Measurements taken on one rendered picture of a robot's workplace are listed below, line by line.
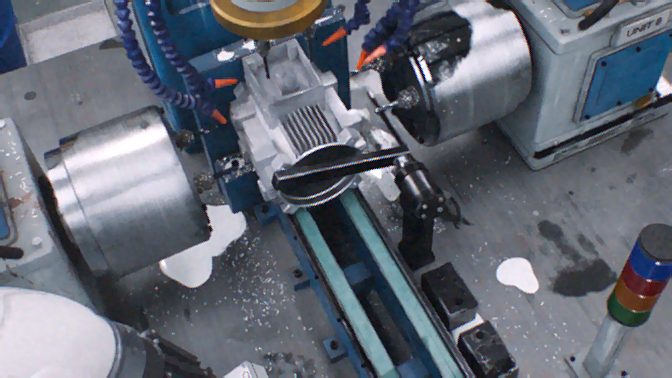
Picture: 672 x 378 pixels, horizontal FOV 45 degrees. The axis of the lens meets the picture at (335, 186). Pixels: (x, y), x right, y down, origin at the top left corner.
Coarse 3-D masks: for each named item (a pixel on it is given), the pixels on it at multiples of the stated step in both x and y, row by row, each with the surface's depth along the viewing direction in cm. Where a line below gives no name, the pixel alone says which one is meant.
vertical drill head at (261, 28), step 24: (216, 0) 120; (240, 0) 118; (264, 0) 117; (288, 0) 118; (312, 0) 119; (240, 24) 118; (264, 24) 117; (288, 24) 118; (312, 24) 124; (264, 48) 123
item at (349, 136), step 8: (312, 64) 146; (240, 88) 143; (248, 88) 143; (240, 96) 143; (344, 128) 137; (344, 136) 136; (352, 136) 136; (352, 144) 137; (280, 160) 133; (288, 160) 134; (280, 168) 134; (352, 184) 147; (288, 208) 144; (296, 208) 145
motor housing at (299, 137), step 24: (336, 96) 144; (264, 120) 140; (288, 120) 138; (312, 120) 137; (336, 120) 140; (288, 144) 136; (312, 144) 134; (336, 144) 135; (360, 144) 139; (264, 168) 137; (288, 192) 145; (312, 192) 148; (336, 192) 147
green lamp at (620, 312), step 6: (612, 294) 120; (612, 300) 120; (618, 300) 118; (612, 306) 120; (618, 306) 118; (624, 306) 117; (612, 312) 121; (618, 312) 119; (624, 312) 118; (630, 312) 117; (636, 312) 117; (642, 312) 117; (648, 312) 118; (618, 318) 120; (624, 318) 119; (630, 318) 118; (636, 318) 118; (642, 318) 119; (630, 324) 120
